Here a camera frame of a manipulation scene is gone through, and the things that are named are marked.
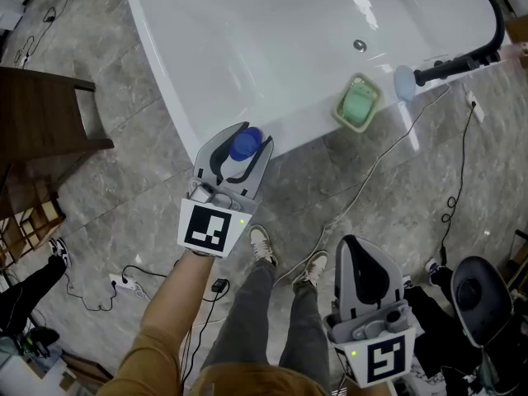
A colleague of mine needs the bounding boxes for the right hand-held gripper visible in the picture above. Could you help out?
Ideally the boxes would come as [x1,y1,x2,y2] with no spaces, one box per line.
[323,235,417,389]

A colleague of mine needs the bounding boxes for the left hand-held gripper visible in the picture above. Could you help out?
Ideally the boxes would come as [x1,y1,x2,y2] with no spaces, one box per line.
[177,120,276,259]

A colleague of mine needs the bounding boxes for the blue bottle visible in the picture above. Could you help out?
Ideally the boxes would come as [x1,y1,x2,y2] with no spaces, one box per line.
[224,126,264,177]

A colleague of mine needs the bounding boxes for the white bathtub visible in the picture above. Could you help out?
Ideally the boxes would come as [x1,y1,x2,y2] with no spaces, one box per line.
[125,0,528,167]

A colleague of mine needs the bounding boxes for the person's left forearm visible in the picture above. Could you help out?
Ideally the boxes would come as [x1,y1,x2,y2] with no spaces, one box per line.
[139,249,215,346]

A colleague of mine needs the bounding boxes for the person's right shoe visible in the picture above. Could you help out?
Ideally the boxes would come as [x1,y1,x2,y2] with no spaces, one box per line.
[291,249,330,290]

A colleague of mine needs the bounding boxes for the person's shoe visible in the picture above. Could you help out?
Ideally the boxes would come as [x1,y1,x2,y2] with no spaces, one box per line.
[291,249,330,290]
[248,224,278,268]

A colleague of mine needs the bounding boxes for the person's right leg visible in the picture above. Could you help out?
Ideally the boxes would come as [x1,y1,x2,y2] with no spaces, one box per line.
[278,280,331,391]

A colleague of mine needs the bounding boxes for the person's leg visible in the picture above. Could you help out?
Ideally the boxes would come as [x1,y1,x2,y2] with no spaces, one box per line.
[278,280,331,391]
[201,257,277,370]

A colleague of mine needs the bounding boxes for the person's left shoe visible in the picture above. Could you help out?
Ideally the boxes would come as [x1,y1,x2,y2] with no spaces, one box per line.
[248,224,278,268]

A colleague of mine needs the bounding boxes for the dark oval padded panel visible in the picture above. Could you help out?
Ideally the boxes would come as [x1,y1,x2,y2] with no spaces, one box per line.
[450,256,515,348]

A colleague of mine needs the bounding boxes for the pale green soap dish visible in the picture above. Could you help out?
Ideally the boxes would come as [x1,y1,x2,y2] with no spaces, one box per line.
[332,72,383,134]

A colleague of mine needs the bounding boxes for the person's left leg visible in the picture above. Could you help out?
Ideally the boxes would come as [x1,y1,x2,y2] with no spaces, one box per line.
[201,257,277,370]

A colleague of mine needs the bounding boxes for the green soap bar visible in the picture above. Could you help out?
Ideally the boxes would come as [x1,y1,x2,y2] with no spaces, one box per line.
[342,81,375,124]

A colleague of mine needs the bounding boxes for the white power strip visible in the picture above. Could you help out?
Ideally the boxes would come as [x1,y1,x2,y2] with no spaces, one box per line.
[109,273,139,291]
[462,90,484,123]

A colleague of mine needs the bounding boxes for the pale blue bath sponge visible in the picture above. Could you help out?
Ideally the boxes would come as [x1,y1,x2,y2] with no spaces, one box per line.
[393,64,416,101]

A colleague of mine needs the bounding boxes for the dark wooden vanity cabinet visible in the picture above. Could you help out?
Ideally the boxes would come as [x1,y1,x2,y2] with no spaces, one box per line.
[0,66,116,181]

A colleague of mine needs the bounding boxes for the person's brown shirt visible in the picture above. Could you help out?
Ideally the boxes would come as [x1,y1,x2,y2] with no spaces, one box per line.
[97,323,327,396]

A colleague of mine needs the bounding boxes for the wooden shelf rack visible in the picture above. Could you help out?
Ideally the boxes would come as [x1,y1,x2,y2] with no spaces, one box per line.
[0,175,67,267]

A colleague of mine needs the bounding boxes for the black hand shower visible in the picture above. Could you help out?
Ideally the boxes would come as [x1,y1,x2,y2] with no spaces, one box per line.
[413,58,475,87]

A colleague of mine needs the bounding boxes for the pink white tube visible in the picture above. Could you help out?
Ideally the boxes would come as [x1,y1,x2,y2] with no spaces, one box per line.
[501,41,528,59]

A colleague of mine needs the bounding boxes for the brown cardboard box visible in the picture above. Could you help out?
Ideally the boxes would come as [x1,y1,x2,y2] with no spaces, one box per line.
[505,14,528,45]

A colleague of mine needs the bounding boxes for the black curved faucet spout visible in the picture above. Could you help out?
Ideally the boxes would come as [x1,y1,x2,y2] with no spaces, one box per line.
[451,0,507,65]

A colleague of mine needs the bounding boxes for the black cable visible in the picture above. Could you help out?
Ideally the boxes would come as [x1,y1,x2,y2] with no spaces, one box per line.
[64,272,119,312]
[122,262,182,282]
[440,101,478,263]

